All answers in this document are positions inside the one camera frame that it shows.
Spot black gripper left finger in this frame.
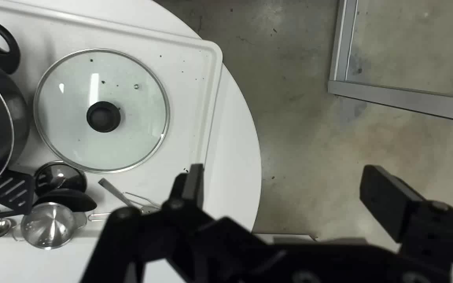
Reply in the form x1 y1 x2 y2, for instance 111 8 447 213
169 163 208 214

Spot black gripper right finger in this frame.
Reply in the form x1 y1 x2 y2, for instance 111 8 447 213
359 164 428 244

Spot glass lid with black knob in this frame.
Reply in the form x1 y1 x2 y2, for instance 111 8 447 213
32 48 172 175

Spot white plastic tray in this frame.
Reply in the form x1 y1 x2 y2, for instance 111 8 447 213
0 0 224 241

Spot black plastic spoon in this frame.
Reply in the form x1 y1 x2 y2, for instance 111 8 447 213
35 188 98 214

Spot steel ladle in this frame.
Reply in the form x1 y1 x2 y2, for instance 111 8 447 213
19 202 76 251

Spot black slotted spatula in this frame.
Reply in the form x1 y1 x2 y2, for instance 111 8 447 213
0 170 37 225

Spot small steel spoon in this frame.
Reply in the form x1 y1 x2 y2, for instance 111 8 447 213
0 218 19 241

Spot steel utensil with flat handle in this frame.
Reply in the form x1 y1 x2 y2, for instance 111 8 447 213
98 178 161 211

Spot aluminium glass partition frame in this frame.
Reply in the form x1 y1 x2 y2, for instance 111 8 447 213
326 0 453 126

